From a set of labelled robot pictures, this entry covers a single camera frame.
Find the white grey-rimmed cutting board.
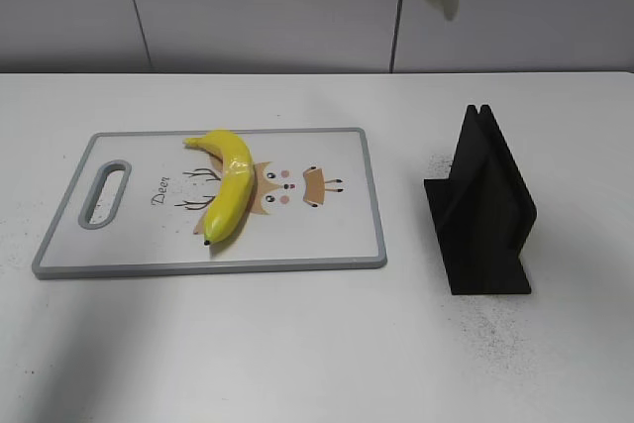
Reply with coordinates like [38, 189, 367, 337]
[32, 128, 386, 279]

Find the black knife stand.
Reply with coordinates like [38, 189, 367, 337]
[424, 104, 537, 295]

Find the yellow plastic banana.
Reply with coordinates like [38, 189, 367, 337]
[183, 130, 255, 246]

